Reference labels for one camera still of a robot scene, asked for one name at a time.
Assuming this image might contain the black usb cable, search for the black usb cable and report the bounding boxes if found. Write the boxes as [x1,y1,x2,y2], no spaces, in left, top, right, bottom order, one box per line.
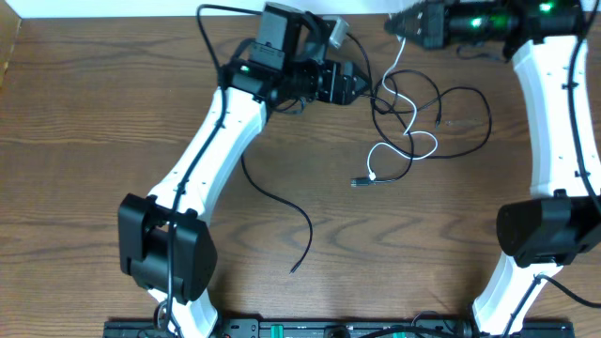
[239,32,377,275]

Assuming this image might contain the white usb cable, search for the white usb cable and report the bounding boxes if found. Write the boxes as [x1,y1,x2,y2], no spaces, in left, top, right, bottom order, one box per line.
[365,35,439,182]

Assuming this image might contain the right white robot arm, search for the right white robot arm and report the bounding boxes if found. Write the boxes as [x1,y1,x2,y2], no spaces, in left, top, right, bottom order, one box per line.
[384,0,600,337]

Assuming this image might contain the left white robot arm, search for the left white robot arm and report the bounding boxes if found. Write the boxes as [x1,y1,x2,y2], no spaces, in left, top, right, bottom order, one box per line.
[117,2,370,337]

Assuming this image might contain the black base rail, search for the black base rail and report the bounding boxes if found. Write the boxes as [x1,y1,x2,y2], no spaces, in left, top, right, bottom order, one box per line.
[102,317,577,338]

